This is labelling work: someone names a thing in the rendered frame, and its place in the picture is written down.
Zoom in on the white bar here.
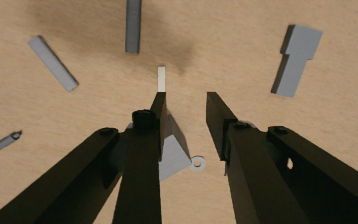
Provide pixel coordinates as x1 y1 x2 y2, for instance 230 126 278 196
158 66 165 92

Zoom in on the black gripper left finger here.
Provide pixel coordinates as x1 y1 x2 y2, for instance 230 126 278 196
0 92 167 224

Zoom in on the grey metal washer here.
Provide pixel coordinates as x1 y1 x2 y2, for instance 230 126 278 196
189 156 206 172

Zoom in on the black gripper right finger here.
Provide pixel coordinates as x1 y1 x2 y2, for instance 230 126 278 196
206 92 358 224

